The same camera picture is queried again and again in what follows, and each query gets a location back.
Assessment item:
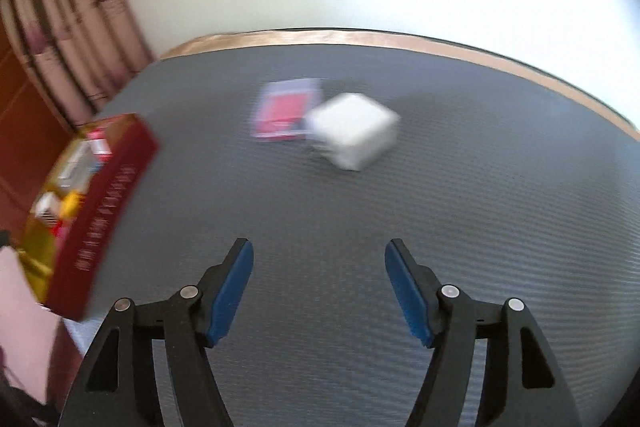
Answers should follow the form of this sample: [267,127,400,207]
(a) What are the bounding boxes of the white power adapter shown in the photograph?
[305,93,401,172]

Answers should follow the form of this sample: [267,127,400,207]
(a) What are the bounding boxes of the grey textured mat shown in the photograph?
[65,42,640,427]

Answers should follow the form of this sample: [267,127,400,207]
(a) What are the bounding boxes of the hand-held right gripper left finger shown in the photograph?
[57,237,255,427]

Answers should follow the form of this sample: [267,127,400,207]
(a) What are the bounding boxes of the brown wooden door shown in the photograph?
[0,27,76,248]

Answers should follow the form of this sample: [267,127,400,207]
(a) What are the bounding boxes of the red box with gold interior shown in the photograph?
[20,113,161,323]

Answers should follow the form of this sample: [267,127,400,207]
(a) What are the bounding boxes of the pink card in clear case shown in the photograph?
[250,78,323,142]

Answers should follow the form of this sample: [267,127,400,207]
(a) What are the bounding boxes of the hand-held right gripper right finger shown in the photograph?
[384,238,583,427]

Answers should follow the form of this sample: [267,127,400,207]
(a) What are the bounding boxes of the dark object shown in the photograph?
[0,347,56,427]

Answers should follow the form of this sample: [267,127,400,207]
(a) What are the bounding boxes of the beige patterned curtain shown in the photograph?
[0,0,156,132]

